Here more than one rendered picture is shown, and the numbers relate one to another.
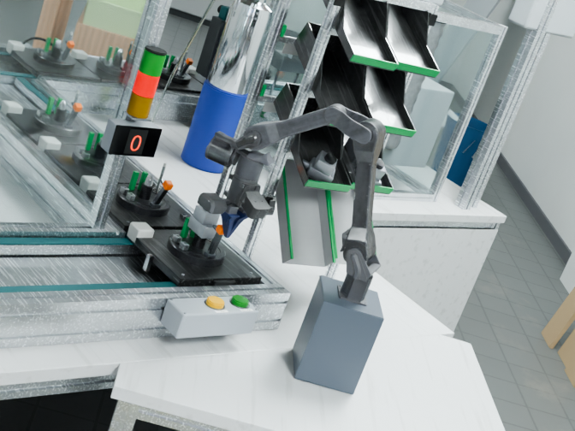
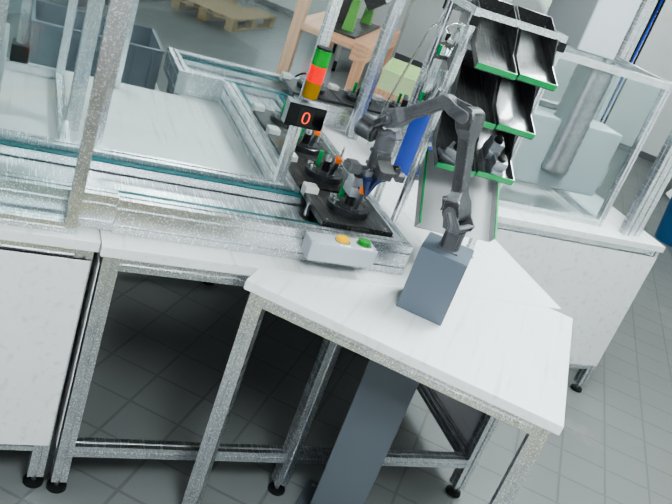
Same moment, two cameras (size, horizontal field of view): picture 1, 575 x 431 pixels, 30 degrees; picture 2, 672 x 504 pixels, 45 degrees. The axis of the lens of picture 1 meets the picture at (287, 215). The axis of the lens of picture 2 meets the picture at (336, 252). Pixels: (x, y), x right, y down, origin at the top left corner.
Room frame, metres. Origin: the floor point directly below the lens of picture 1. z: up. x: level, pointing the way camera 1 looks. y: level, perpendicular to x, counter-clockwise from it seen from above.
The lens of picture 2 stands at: (0.05, -0.58, 1.87)
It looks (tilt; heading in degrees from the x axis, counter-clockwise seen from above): 24 degrees down; 18
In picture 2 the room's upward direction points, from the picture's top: 20 degrees clockwise
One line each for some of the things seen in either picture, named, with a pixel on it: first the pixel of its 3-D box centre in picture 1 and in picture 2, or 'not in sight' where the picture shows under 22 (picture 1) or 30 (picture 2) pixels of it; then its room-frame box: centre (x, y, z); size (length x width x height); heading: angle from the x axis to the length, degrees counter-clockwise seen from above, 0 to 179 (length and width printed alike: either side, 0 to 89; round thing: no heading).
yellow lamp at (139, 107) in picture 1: (139, 104); (311, 89); (2.26, 0.39, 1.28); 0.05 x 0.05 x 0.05
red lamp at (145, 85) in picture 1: (145, 83); (316, 73); (2.26, 0.39, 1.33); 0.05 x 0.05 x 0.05
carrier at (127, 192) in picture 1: (146, 189); (326, 164); (2.49, 0.36, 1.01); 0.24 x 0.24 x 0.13; 45
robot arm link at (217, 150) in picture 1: (237, 145); (377, 125); (2.26, 0.16, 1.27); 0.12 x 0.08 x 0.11; 75
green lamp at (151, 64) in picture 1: (152, 62); (321, 57); (2.26, 0.39, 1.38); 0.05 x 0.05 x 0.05
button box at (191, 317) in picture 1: (210, 315); (339, 249); (2.10, 0.08, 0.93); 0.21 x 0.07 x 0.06; 135
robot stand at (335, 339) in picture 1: (336, 334); (435, 278); (2.17, -0.20, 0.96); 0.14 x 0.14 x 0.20; 8
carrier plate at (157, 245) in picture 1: (193, 256); (345, 211); (2.31, 0.18, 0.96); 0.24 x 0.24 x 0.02; 45
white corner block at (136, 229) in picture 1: (140, 233); (309, 190); (2.31, 0.31, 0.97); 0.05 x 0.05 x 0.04; 45
